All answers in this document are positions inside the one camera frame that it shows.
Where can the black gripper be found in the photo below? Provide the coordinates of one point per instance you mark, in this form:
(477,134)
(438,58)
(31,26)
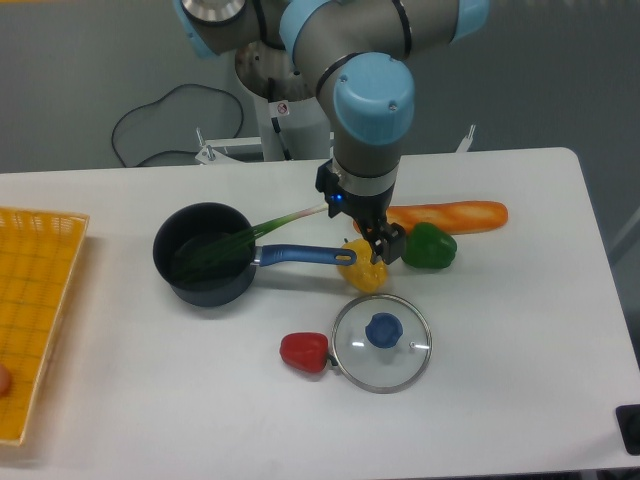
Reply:
(365,200)

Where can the glass pot lid blue knob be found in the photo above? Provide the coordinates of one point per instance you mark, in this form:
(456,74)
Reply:
(381,343)

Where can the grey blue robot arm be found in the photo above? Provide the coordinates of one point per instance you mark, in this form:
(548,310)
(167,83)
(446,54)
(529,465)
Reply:
(351,56)

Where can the yellow bell pepper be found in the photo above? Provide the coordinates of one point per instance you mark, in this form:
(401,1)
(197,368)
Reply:
(363,275)

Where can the green bell pepper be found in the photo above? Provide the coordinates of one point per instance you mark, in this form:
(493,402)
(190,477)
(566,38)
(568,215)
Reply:
(429,247)

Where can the orange baguette bread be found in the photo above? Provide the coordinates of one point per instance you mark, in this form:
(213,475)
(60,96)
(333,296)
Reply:
(454,218)

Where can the red bell pepper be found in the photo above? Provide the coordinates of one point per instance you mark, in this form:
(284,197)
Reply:
(307,352)

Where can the green spring onion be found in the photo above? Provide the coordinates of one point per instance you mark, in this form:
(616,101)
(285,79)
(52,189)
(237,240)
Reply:
(197,257)

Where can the black object at table edge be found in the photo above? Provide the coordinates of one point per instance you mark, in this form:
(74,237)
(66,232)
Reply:
(628,418)

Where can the yellow woven basket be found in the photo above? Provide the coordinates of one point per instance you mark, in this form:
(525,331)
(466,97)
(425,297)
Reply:
(39,252)

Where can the dark pot with blue handle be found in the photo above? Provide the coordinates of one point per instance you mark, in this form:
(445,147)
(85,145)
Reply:
(225,283)

